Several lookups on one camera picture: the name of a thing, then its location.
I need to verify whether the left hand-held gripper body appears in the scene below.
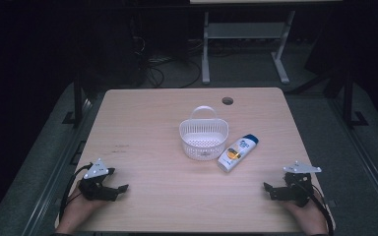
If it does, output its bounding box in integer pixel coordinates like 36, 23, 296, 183
78, 157, 120, 202

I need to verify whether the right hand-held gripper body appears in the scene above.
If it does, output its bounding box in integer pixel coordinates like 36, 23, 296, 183
270, 160, 323, 208

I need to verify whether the person's right hand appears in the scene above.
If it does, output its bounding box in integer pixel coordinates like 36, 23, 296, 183
283, 196, 329, 230

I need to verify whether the white shampoo bottle blue cap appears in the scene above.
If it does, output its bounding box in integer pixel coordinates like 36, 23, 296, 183
217, 133, 260, 174

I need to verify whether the black metal stand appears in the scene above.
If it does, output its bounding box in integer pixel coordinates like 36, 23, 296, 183
342, 70, 370, 130
61, 73, 87, 128

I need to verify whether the white plastic basket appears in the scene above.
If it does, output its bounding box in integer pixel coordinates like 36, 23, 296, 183
178, 104, 230, 162

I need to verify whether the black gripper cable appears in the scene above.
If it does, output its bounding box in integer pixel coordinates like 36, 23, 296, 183
58, 162, 94, 224
310, 184, 336, 236

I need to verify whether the aluminium floor rail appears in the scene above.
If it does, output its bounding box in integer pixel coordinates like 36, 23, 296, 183
328, 96, 378, 229
0, 96, 95, 236

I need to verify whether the bundle of black floor cables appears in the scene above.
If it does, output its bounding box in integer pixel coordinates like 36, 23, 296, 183
134, 34, 204, 90

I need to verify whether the white metal-frame desk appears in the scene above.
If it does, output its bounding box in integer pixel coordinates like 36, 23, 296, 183
189, 0, 343, 86

